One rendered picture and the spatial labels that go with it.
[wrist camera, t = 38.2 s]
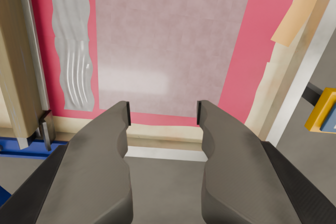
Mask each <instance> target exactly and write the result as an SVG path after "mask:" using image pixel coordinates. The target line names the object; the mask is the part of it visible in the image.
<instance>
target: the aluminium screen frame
mask: <svg viewBox="0 0 336 224"><path fill-rule="evenodd" d="M335 28H336V0H317V1H316V3H315V5H314V8H313V10H312V12H311V14H310V17H309V19H308V21H307V24H306V26H305V28H304V31H303V33H302V35H301V38H300V40H299V42H298V45H297V47H296V49H295V51H294V54H293V56H292V58H291V61H290V63H289V65H288V68H287V70H286V72H285V75H284V77H283V79H282V82H281V84H280V86H279V88H278V91H277V93H276V95H275V98H274V100H273V102H272V105H271V107H270V109H269V112H268V114H267V116H266V119H265V121H264V123H263V125H262V128H261V130H260V132H259V135H258V138H259V139H260V140H261V141H269V142H270V143H271V144H272V145H273V146H274V147H276V146H277V144H278V142H279V140H280V138H281V136H282V134H283V132H284V130H285V128H286V126H287V124H288V122H289V120H290V118H291V116H292V114H293V112H294V110H295V108H296V106H297V104H298V102H299V100H300V98H301V96H302V94H303V92H304V90H305V88H306V86H307V84H308V82H309V80H310V78H311V76H312V74H313V72H314V70H315V68H316V66H317V64H318V62H319V60H320V58H321V56H322V54H323V52H324V50H325V48H326V46H327V44H328V42H329V40H330V38H331V36H332V34H333V32H334V30H335ZM55 134H56V138H55V140H54V141H61V142H69V141H70V140H71V138H72V137H73V136H74V135H75V134H76V133H71V132H58V131H56V132H55ZM0 137H6V138H16V137H15V135H14V131H13V128H7V127H0ZM127 145H128V151H127V153H126V155H125V156H127V157H141V158H156V159H170V160H185V161H199V162H206V161H207V160H208V158H207V156H206V154H205V153H204V152H203V150H202V143H200V142H187V141H174V140H161V139H148V138H135V137H127Z"/></svg>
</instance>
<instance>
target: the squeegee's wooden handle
mask: <svg viewBox="0 0 336 224"><path fill-rule="evenodd" d="M0 88H1V92H2V95H3V98H4V102H5V105H6V109H7V112H8V116H9V119H10V122H11V126H12V129H13V133H14V136H15V137H16V138H28V137H30V136H31V135H32V134H33V133H34V132H35V131H36V129H37V128H38V127H39V126H40V125H41V123H40V119H41V117H42V116H43V115H44V114H45V110H42V105H41V100H40V95H39V90H38V85H37V80H36V74H35V69H34V64H33V59H32V54H31V49H30V44H29V39H28V34H27V29H26V24H25V18H24V13H23V8H22V3H21V0H0Z"/></svg>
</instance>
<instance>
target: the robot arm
mask: <svg viewBox="0 0 336 224"><path fill-rule="evenodd" d="M196 125H199V126H200V128H201V129H202V131H203V136H202V145H201V149H202V151H203V152H204V153H205V155H206V156H207V158H208V160H207V161H206V162H205V165H204V173H203V180H202V187H201V214H202V218H203V220H204V221H205V222H206V223H207V224H336V207H335V206H334V205H333V204H332V203H331V202H330V200H329V199H328V198H327V197H326V196H325V195H324V194H323V193H322V192H321V191H320V190H319V189H318V188H317V187H316V186H315V185H313V184H312V183H311V182H310V181H309V180H308V179H307V178H306V177H305V176H304V175H303V174H302V173H301V172H300V171H299V170H298V169H297V168H296V167H295V166H294V165H293V164H292V163H291V162H290V161H289V160H288V159H287V158H286V157H285V156H284V155H283V154H282V153H281V152H279V151H278V150H277V149H276V148H275V147H274V146H273V145H272V144H271V143H270V142H269V141H261V140H260V139H259V138H258V137H257V136H256V135H255V134H254V133H253V132H252V131H251V130H250V129H249V128H248V127H247V126H246V125H244V124H243V123H242V122H241V121H239V120H238V119H236V118H235V117H233V116H232V115H230V114H229V113H227V112H225V111H224V110H222V109H221V108H219V107H218V106H216V105H214V104H213V103H211V102H210V101H208V100H197V105H196ZM129 126H131V113H130V102H129V101H124V100H122V101H119V102H118V103H116V104H115V105H113V106H112V107H110V108H109V109H107V110H106V111H104V112H103V113H102V114H100V115H99V116H97V117H96V118H94V119H93V120H92V121H90V122H89V123H88V124H86V125H85V126H84V127H83V128H82V129H81V130H79V131H78V132H77V133H76V134H75V135H74V136H73V137H72V138H71V140H70V141H69V142H68V143H67V144H64V145H59V146H58V147H57V148H56V149H55V150H54V151H53V152H52V153H51V154H50V155H49V156H48V157H47V158H46V159H45V160H44V161H43V163H42V164H41V165H40V166H39V167H38V168H37V169H36V170H35V171H34V172H33V173H32V174H31V175H30V176H29V177H28V178H27V180H26V181H25V182H24V183H23V184H22V185H21V186H20V187H19V188H18V189H17V190H16V191H15V192H14V193H13V194H12V196H11V197H10V198H9V199H8V200H7V201H6V202H5V203H4V204H3V205H2V206H1V207H0V224H131V223H132V221H133V217H134V212H133V195H132V186H131V177H130V168H129V165H128V164H127V163H126V162H125V161H124V160H123V158H124V156H125V155H126V153H127V152H128V141H127V131H126V130H127V129H128V128H129Z"/></svg>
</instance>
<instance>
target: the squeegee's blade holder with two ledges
mask: <svg viewBox="0 0 336 224"><path fill-rule="evenodd" d="M21 5H22V10H23V15H24V20H25V26H26V31H27V36H28V41H29V46H30V51H31V56H32V61H33V66H34V71H35V77H36V82H37V87H38V92H39V97H40V102H41V107H42V110H44V111H48V110H49V109H50V104H49V98H48V92H47V86H46V81H45V75H44V69H43V63H42V58H41V52H40V46H39V40H38V34H37V29H36V23H35V17H34V11H33V6H32V0H21Z"/></svg>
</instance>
